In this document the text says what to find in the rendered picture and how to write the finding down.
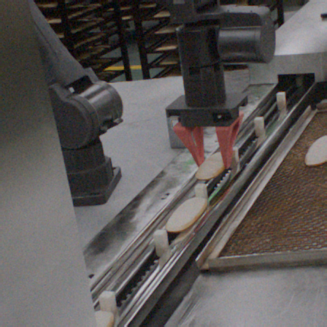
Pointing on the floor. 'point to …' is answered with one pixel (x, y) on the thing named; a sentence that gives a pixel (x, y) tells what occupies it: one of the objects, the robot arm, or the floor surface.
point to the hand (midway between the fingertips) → (213, 161)
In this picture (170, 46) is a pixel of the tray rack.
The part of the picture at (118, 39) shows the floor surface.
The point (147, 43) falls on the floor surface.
